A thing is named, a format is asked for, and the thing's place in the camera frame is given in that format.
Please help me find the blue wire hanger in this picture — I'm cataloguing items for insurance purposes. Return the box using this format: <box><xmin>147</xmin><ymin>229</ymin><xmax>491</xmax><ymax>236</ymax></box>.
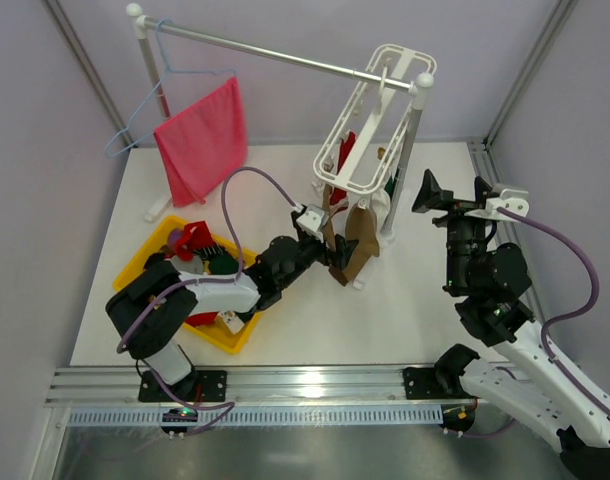
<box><xmin>104</xmin><ymin>14</ymin><xmax>236</xmax><ymax>159</ymax></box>

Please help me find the white sock clip hanger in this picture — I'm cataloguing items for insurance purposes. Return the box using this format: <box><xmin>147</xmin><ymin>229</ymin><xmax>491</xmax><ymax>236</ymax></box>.
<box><xmin>313</xmin><ymin>44</ymin><xmax>437</xmax><ymax>196</ymax></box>

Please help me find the slotted cable duct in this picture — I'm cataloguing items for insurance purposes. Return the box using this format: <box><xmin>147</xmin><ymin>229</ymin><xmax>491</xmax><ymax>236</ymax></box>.
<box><xmin>67</xmin><ymin>403</ymin><xmax>444</xmax><ymax>428</ymax></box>

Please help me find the red sock in bin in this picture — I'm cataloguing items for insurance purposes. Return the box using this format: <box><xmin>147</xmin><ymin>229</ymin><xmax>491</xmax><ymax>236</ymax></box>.
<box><xmin>168</xmin><ymin>221</ymin><xmax>214</xmax><ymax>262</ymax></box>

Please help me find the aluminium mounting rail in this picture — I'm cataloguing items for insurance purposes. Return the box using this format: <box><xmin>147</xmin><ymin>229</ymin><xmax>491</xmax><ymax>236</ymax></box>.
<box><xmin>47</xmin><ymin>364</ymin><xmax>511</xmax><ymax>404</ymax></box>

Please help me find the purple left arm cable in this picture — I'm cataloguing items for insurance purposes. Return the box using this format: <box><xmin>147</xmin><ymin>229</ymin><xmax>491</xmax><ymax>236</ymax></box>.
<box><xmin>115</xmin><ymin>167</ymin><xmax>306</xmax><ymax>354</ymax></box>

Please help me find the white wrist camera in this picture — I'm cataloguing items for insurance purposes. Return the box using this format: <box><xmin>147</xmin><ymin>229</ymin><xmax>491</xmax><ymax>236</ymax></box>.
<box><xmin>485</xmin><ymin>185</ymin><xmax>530</xmax><ymax>217</ymax></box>
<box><xmin>296</xmin><ymin>205</ymin><xmax>329</xmax><ymax>242</ymax></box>

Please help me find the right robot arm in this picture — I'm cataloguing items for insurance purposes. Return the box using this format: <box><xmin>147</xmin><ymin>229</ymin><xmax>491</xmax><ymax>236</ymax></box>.
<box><xmin>412</xmin><ymin>171</ymin><xmax>610</xmax><ymax>479</ymax></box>

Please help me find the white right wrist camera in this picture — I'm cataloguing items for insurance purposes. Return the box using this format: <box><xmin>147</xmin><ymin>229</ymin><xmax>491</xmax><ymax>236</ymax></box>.
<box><xmin>485</xmin><ymin>185</ymin><xmax>530</xmax><ymax>217</ymax></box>

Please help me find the red white snowman sock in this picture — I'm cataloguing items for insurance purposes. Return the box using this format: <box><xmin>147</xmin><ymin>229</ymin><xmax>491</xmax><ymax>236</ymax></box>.
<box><xmin>185</xmin><ymin>311</ymin><xmax>245</xmax><ymax>335</ymax></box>

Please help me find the dark green sock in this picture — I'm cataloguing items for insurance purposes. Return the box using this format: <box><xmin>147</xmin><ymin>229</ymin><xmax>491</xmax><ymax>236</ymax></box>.
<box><xmin>384</xmin><ymin>173</ymin><xmax>397</xmax><ymax>199</ymax></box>

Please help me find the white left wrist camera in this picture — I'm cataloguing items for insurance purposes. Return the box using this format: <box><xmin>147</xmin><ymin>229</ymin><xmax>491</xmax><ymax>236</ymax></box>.
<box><xmin>296</xmin><ymin>205</ymin><xmax>329</xmax><ymax>242</ymax></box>

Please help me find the tan ribbed sock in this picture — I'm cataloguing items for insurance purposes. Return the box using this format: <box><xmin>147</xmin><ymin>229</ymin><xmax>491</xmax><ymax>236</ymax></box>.
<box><xmin>321</xmin><ymin>184</ymin><xmax>349</xmax><ymax>251</ymax></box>

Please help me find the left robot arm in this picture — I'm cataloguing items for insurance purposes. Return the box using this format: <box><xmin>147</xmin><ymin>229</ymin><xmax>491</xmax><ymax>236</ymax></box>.
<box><xmin>105</xmin><ymin>232</ymin><xmax>358</xmax><ymax>386</ymax></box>

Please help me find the red snowflake christmas sock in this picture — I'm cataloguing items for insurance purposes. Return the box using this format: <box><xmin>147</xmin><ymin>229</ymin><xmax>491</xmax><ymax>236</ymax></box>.
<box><xmin>329</xmin><ymin>130</ymin><xmax>356</xmax><ymax>212</ymax></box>

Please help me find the brown sock with dark toe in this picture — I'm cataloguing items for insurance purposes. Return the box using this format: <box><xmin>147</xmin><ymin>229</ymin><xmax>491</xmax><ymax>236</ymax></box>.
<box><xmin>329</xmin><ymin>205</ymin><xmax>380</xmax><ymax>286</ymax></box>

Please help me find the metal clothes rack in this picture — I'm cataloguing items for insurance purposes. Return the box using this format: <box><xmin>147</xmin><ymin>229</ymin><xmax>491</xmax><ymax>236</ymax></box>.
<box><xmin>125</xmin><ymin>2</ymin><xmax>435</xmax><ymax>291</ymax></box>

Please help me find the pink towel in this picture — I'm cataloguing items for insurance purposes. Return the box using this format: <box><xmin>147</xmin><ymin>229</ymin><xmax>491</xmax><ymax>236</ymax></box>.
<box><xmin>154</xmin><ymin>77</ymin><xmax>248</xmax><ymax>207</ymax></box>

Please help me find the yellow plastic bin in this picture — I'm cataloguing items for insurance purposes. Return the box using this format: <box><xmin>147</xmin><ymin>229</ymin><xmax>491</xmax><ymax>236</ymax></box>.
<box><xmin>112</xmin><ymin>215</ymin><xmax>261</xmax><ymax>355</ymax></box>

